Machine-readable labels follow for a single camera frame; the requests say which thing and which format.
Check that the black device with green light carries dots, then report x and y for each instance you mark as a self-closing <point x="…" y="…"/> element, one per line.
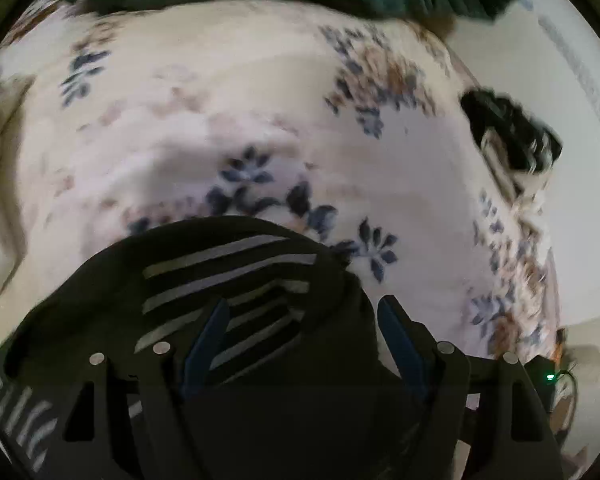
<point x="542" y="380"/>

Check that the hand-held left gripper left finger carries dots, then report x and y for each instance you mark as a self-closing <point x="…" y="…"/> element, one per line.
<point x="206" y="345"/>

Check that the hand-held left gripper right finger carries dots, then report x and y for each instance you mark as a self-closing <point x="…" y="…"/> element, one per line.
<point x="402" y="350"/>

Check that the white floral blanket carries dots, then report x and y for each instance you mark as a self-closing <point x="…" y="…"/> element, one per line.
<point x="180" y="85"/>

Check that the black white-striped garment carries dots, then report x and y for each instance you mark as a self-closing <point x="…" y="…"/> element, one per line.
<point x="105" y="280"/>

